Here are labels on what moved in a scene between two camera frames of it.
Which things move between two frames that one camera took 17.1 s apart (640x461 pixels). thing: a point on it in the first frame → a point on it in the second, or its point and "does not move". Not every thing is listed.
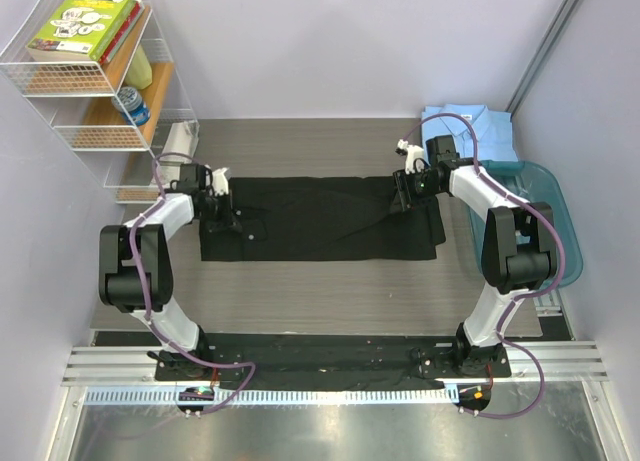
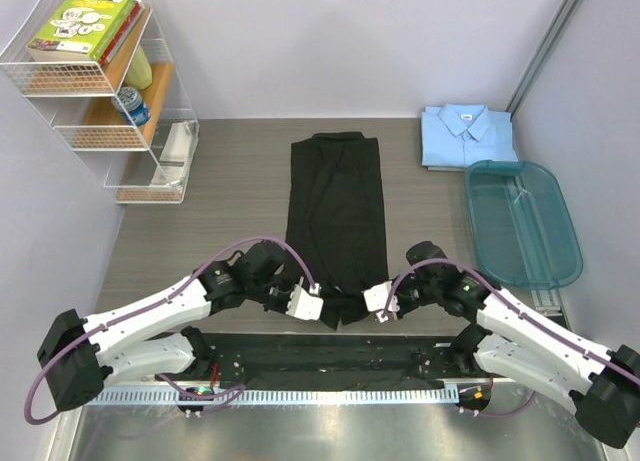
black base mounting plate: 332,361 does not move
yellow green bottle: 140,74 does not move
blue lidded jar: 128,101 does not move
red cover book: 130,21 does not move
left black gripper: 229,221 → 283,307
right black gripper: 402,184 → 402,306
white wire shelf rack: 90,56 does not move
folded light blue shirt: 494,129 does not move
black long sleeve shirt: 323,218 → 334,217
